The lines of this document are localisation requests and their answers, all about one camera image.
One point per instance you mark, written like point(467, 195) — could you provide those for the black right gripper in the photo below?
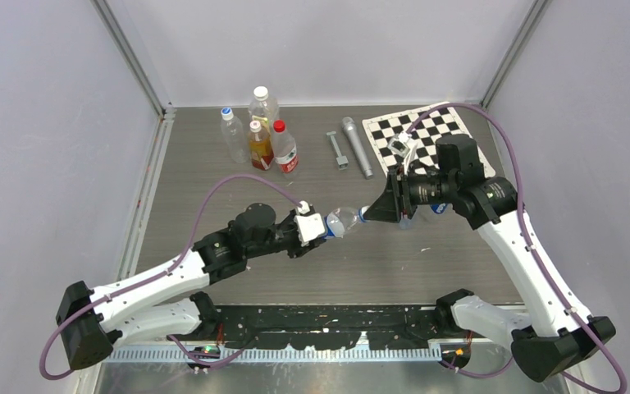
point(388, 208)

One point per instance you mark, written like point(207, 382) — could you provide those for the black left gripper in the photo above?
point(299, 250)

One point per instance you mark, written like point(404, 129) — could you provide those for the Pepsi label clear bottle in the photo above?
point(344, 220)

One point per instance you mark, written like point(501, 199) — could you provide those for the blue label clear bottle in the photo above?
point(439, 208)

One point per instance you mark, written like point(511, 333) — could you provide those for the clear bottle pink label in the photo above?
point(407, 219)

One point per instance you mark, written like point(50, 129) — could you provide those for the white bottle cap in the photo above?
point(361, 213)

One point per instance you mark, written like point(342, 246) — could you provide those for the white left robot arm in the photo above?
point(95, 321)

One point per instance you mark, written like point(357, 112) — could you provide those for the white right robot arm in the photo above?
point(558, 331)

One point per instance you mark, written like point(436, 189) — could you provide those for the amber liquid bottle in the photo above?
point(260, 146)

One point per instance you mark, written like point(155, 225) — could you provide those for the red cap clear bottle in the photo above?
point(284, 149)

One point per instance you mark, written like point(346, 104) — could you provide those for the blue white cap bottle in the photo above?
point(234, 135)

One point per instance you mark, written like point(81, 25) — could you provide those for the tall white cap bottle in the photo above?
point(264, 107)

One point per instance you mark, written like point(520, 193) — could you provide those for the silver microphone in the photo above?
point(348, 126)

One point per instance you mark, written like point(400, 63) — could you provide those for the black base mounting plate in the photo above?
point(324, 327)

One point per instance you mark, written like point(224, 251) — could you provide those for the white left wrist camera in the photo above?
point(310, 224)

